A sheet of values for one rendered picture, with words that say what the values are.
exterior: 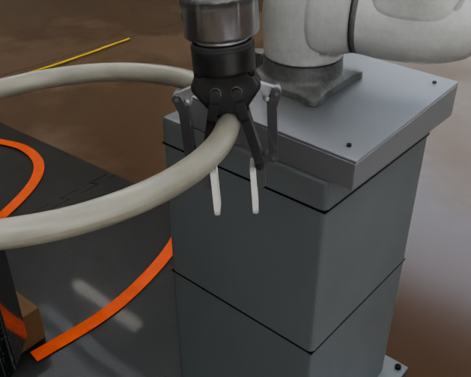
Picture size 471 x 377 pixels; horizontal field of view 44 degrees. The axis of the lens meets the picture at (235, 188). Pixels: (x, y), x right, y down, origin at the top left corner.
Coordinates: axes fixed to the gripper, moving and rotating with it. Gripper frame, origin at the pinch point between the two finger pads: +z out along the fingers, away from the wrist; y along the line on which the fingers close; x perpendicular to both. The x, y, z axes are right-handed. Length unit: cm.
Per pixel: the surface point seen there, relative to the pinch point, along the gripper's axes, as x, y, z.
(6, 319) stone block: -23, 53, 43
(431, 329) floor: -66, -50, 91
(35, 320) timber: -56, 65, 72
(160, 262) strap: -93, 35, 81
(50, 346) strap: -54, 62, 80
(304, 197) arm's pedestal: -19.0, -10.2, 13.3
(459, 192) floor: -146, -82, 91
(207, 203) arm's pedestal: -33.9, 8.6, 22.5
